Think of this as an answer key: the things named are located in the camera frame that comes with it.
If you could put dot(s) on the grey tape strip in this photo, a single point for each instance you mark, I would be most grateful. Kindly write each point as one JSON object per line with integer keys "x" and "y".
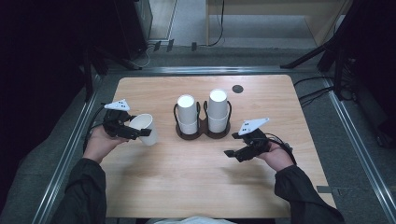
{"x": 323, "y": 189}

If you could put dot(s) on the black round table grommet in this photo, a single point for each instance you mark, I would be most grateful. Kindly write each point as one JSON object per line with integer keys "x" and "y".
{"x": 237, "y": 89}

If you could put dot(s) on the white paper cup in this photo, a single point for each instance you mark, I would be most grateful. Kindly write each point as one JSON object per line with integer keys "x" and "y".
{"x": 186, "y": 109}
{"x": 146, "y": 123}
{"x": 218, "y": 102}
{"x": 188, "y": 129}
{"x": 218, "y": 125}

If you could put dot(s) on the person's right hand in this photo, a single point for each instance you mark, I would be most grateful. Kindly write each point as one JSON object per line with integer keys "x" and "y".
{"x": 278, "y": 157}

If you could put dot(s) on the black tripod stand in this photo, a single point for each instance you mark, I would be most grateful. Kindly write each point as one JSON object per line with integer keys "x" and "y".
{"x": 333, "y": 46}

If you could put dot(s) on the black cabinet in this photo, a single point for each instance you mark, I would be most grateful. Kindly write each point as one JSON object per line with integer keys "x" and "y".
{"x": 130, "y": 28}

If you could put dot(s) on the person's white clothing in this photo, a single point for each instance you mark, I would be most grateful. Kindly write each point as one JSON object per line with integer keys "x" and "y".
{"x": 194, "y": 220}

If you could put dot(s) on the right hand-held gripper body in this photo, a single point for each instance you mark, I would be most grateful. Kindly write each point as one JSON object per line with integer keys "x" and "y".
{"x": 258, "y": 143}

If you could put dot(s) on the person's left hand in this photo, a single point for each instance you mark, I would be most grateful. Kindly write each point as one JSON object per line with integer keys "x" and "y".
{"x": 98, "y": 144}

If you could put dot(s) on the black metal stand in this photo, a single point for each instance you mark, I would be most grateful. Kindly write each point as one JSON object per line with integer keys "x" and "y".
{"x": 88, "y": 74}

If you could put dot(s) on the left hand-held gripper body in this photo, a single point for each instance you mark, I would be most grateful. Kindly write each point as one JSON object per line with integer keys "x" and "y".
{"x": 113, "y": 123}

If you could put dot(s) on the dark double cup holder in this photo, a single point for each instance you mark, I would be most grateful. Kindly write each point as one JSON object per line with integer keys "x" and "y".
{"x": 203, "y": 127}

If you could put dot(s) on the light wooden shelf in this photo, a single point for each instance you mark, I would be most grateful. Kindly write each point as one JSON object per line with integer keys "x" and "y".
{"x": 320, "y": 21}

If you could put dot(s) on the metal floor rail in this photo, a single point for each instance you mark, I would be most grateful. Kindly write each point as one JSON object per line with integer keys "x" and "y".
{"x": 358, "y": 146}
{"x": 67, "y": 155}
{"x": 214, "y": 70}

